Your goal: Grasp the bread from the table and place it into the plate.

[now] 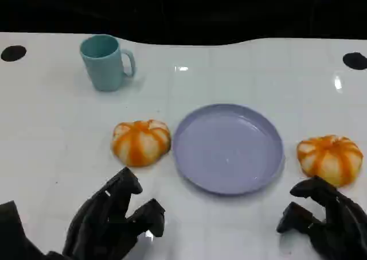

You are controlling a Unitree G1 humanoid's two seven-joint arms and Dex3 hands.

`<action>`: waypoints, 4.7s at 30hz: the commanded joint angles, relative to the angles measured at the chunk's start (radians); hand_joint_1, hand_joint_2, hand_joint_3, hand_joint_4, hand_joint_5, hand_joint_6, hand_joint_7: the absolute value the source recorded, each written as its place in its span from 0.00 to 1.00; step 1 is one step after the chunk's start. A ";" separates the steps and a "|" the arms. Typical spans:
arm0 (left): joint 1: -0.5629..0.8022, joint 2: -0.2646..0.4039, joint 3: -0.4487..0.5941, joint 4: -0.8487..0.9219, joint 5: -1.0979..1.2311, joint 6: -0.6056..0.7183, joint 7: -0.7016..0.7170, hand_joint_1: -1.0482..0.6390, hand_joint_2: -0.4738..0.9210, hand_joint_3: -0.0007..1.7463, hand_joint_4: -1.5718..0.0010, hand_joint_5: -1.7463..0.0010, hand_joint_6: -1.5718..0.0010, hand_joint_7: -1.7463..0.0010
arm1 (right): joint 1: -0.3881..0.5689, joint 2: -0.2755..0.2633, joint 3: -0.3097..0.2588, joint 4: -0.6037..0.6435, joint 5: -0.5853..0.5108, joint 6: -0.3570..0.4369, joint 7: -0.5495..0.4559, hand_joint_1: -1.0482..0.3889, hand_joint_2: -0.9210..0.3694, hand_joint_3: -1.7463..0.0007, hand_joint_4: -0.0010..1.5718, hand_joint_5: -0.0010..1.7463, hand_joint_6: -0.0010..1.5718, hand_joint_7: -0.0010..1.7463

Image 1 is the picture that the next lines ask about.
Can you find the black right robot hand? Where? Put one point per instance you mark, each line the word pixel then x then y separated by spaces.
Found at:
pixel 344 228

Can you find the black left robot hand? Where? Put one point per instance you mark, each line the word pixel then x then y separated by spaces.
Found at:
pixel 97 222

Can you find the orange and white bread roll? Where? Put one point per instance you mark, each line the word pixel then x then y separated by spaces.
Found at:
pixel 329 159
pixel 140 145

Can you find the lilac plate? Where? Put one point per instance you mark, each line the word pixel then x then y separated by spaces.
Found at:
pixel 229 151

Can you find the pale green mug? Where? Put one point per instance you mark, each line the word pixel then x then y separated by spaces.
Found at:
pixel 104 70

